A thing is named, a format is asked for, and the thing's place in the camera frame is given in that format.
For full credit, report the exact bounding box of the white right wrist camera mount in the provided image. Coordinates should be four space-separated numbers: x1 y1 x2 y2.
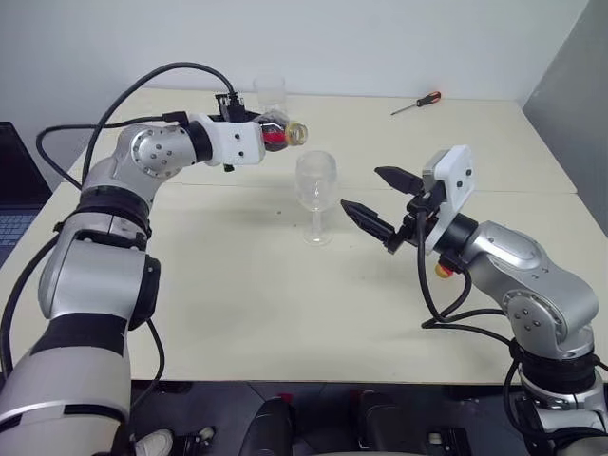
420 144 475 257

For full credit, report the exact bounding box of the dark rounded shape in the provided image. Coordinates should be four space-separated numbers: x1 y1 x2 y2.
241 396 298 456
353 389 414 456

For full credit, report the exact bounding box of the orange and black screwdriver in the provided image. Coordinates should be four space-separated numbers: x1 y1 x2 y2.
389 89 444 117

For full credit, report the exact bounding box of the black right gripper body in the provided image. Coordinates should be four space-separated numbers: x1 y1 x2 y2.
385 180 447 257

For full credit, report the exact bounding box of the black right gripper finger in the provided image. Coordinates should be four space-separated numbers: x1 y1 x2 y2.
339 199 396 244
373 165 423 195

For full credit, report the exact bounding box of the pale shoe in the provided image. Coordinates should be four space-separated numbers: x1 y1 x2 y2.
135 428 175 456

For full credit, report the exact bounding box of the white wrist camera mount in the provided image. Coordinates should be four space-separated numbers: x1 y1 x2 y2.
420 144 475 257
196 111 267 168

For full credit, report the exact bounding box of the black floor bracket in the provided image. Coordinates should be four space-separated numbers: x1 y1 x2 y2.
427 428 469 456

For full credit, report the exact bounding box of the small bottle with dark liquid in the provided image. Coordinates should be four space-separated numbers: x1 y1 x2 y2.
258 108 310 154

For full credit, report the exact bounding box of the black laptop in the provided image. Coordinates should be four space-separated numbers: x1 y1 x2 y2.
0 122 53 268

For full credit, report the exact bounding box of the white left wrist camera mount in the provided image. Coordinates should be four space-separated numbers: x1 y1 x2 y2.
196 111 267 168

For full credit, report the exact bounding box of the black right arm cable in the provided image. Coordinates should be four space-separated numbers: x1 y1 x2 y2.
415 208 523 428

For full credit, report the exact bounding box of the clear glass tumbler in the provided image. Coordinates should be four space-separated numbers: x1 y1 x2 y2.
253 75 287 113

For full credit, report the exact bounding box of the clear wine glass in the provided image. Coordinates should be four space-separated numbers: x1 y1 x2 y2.
294 150 339 247

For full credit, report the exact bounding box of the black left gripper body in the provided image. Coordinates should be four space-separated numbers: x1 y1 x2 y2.
213 92 261 125

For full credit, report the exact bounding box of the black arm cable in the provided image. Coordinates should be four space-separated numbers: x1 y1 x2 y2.
35 110 190 190
415 208 523 428
81 61 238 189

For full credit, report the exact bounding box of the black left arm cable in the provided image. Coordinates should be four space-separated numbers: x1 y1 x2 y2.
35 110 190 190
81 61 238 189

